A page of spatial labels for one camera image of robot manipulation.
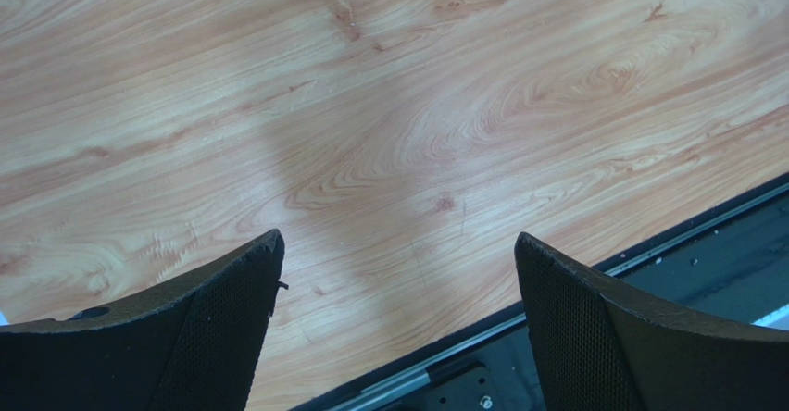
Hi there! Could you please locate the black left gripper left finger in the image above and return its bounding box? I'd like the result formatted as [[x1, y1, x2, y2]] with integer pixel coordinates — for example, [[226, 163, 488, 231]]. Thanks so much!
[[1, 230, 285, 410]]

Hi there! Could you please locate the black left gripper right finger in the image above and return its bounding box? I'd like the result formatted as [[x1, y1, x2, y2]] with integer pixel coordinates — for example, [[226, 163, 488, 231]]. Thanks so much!
[[514, 232, 788, 410]]

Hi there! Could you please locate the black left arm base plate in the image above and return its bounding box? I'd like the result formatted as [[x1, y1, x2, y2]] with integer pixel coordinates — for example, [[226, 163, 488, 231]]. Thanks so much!
[[391, 363, 496, 411]]

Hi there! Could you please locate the aluminium rail frame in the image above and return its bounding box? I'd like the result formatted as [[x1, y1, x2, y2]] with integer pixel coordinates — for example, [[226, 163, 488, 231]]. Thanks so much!
[[306, 176, 788, 410]]

